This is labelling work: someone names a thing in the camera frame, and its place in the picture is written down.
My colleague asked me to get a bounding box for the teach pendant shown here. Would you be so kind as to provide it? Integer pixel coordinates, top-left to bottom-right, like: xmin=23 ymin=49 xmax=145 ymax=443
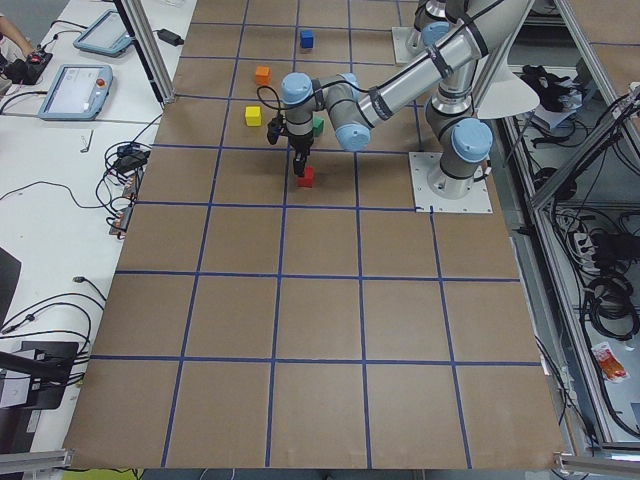
xmin=73 ymin=9 xmax=132 ymax=57
xmin=38 ymin=64 xmax=113 ymax=121

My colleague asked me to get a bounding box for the black power adapter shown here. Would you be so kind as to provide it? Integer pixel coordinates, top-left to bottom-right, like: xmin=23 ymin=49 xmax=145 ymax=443
xmin=156 ymin=29 xmax=184 ymax=46

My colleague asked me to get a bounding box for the red wooden block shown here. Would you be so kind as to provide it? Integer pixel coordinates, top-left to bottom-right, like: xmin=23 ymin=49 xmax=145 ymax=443
xmin=296 ymin=166 xmax=315 ymax=188

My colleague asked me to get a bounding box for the far teach pendant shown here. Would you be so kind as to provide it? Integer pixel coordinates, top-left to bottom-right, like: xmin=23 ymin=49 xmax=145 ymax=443
xmin=73 ymin=9 xmax=132 ymax=57

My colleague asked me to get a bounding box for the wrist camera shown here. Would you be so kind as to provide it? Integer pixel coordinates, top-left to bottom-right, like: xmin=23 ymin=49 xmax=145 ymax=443
xmin=267 ymin=115 xmax=284 ymax=145

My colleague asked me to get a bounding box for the green wooden block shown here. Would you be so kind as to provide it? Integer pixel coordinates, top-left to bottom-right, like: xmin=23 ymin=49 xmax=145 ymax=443
xmin=312 ymin=115 xmax=325 ymax=137

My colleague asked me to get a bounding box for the yellow wooden block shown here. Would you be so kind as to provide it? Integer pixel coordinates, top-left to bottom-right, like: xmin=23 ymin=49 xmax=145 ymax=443
xmin=244 ymin=105 xmax=262 ymax=127

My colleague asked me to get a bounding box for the blue wooden block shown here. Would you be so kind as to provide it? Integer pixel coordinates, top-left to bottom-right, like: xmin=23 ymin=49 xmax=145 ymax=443
xmin=299 ymin=29 xmax=315 ymax=50

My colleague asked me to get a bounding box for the allen key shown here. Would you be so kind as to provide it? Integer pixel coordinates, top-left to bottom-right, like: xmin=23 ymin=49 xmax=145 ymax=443
xmin=80 ymin=130 xmax=94 ymax=153

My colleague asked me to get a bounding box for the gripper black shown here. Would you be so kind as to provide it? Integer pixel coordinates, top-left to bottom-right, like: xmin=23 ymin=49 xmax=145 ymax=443
xmin=285 ymin=120 xmax=314 ymax=176

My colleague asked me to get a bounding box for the black cable bundle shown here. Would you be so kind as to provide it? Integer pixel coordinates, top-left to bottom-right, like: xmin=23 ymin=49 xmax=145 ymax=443
xmin=94 ymin=142 xmax=151 ymax=241

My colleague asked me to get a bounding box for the red snack packet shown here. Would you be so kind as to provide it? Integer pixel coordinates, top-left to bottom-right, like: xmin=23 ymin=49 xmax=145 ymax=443
xmin=591 ymin=342 xmax=628 ymax=383

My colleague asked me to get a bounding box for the aluminium frame post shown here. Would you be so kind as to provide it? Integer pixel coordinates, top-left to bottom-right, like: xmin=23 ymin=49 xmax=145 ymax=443
xmin=114 ymin=0 xmax=175 ymax=105

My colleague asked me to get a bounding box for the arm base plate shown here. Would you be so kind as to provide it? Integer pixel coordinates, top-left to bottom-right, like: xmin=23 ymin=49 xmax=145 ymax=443
xmin=392 ymin=21 xmax=452 ymax=65
xmin=409 ymin=152 xmax=493 ymax=214

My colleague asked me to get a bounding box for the near teach pendant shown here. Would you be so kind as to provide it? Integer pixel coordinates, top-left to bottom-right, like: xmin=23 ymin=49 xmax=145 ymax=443
xmin=38 ymin=64 xmax=113 ymax=121

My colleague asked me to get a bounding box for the orange wooden block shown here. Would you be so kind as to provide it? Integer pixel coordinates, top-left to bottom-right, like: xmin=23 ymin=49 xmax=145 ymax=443
xmin=254 ymin=65 xmax=272 ymax=86

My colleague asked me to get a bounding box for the white chair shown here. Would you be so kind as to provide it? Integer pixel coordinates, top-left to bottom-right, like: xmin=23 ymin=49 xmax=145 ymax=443
xmin=472 ymin=34 xmax=540 ymax=120

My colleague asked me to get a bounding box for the black monitor stand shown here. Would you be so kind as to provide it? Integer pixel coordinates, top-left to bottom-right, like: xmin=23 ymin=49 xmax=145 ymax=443
xmin=1 ymin=341 xmax=79 ymax=410

